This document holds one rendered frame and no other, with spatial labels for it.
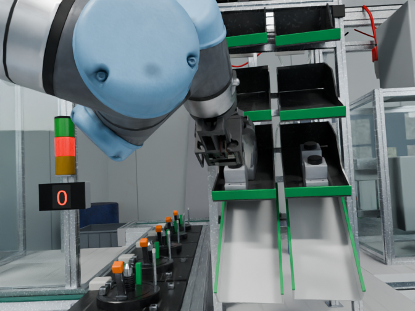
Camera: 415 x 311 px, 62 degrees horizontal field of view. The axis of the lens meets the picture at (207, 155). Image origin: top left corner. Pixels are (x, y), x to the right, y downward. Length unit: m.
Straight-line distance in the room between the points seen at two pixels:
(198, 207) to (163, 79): 4.25
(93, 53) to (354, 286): 0.68
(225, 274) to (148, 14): 0.63
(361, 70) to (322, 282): 4.03
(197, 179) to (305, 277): 3.79
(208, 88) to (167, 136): 4.72
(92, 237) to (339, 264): 2.27
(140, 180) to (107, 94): 5.14
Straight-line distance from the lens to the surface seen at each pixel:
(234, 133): 0.52
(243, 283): 0.76
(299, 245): 0.82
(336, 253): 0.82
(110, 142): 0.34
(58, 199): 0.97
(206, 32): 0.36
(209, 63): 0.38
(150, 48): 0.21
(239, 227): 0.83
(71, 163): 0.97
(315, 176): 0.74
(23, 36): 0.24
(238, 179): 0.71
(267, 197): 0.71
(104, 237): 2.82
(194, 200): 4.47
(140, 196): 5.35
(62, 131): 0.98
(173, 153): 5.06
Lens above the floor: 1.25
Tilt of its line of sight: 3 degrees up
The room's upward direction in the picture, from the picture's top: 3 degrees counter-clockwise
